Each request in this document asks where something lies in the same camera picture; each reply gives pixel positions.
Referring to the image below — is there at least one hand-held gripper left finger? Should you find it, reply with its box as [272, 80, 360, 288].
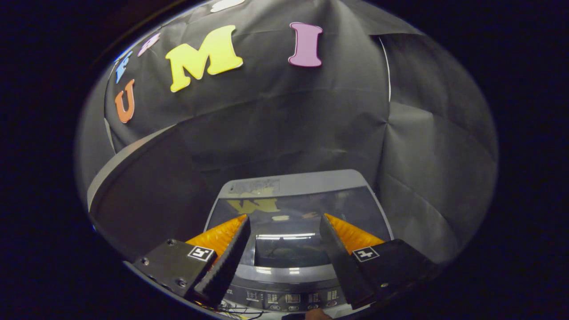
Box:
[132, 214, 252, 308]

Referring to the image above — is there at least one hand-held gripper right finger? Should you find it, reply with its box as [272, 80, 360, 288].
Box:
[319, 213, 438, 310]

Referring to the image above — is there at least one dark grey washing machine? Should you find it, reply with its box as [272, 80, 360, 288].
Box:
[202, 169, 396, 314]

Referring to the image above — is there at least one black backdrop cloth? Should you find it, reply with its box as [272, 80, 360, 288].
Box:
[73, 0, 498, 265]

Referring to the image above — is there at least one tangle of thin cables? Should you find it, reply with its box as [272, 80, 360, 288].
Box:
[217, 301, 269, 320]

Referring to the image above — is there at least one white hanging cable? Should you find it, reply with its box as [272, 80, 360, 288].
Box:
[378, 36, 392, 104]

